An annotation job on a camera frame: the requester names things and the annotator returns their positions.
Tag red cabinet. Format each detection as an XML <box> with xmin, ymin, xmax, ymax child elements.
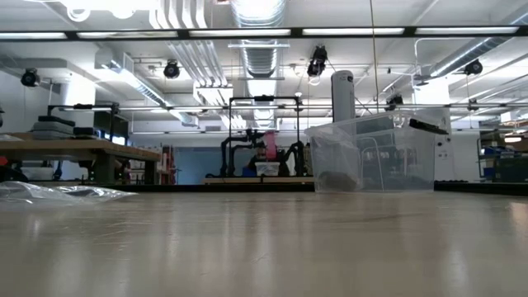
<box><xmin>159</xmin><ymin>144</ymin><xmax>177</xmax><ymax>186</ymax></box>

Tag black ceiling cable reel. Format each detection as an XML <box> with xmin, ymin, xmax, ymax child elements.
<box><xmin>385</xmin><ymin>93</ymin><xmax>404</xmax><ymax>112</ymax></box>
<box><xmin>20</xmin><ymin>68</ymin><xmax>41</xmax><ymax>88</ymax></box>
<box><xmin>163</xmin><ymin>60</ymin><xmax>182</xmax><ymax>80</ymax></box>
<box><xmin>464</xmin><ymin>59</ymin><xmax>484</xmax><ymax>77</ymax></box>
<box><xmin>307</xmin><ymin>45</ymin><xmax>329</xmax><ymax>78</ymax></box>

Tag wooden workbench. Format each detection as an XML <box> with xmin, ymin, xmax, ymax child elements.
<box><xmin>0</xmin><ymin>139</ymin><xmax>163</xmax><ymax>185</ymax></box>

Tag pink background cloth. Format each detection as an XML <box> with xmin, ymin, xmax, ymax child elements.
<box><xmin>263</xmin><ymin>130</ymin><xmax>279</xmax><ymax>162</ymax></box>

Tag crumpled clear plastic bag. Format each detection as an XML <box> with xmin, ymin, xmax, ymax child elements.
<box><xmin>0</xmin><ymin>180</ymin><xmax>139</xmax><ymax>206</ymax></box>

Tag clear plastic box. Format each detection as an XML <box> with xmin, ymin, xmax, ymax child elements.
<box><xmin>304</xmin><ymin>109</ymin><xmax>450</xmax><ymax>194</ymax></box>

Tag thin hanging cable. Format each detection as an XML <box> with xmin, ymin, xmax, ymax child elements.
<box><xmin>369</xmin><ymin>0</ymin><xmax>380</xmax><ymax>117</ymax></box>

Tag storage shelf rack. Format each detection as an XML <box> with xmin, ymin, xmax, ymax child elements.
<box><xmin>477</xmin><ymin>118</ymin><xmax>528</xmax><ymax>183</ymax></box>

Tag black aluminium rig frame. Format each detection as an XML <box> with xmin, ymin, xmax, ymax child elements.
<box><xmin>0</xmin><ymin>25</ymin><xmax>528</xmax><ymax>196</ymax></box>

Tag background wooden table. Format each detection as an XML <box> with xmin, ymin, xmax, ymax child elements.
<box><xmin>203</xmin><ymin>176</ymin><xmax>314</xmax><ymax>186</ymax></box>

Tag clear plastic zip bag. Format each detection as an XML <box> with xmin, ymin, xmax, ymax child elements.
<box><xmin>309</xmin><ymin>125</ymin><xmax>363</xmax><ymax>194</ymax></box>

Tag stacked grey pads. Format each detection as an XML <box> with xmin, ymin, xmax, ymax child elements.
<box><xmin>31</xmin><ymin>115</ymin><xmax>100</xmax><ymax>141</ymax></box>

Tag clear background storage bin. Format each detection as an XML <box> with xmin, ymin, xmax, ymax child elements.
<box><xmin>254</xmin><ymin>161</ymin><xmax>281</xmax><ymax>177</ymax></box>

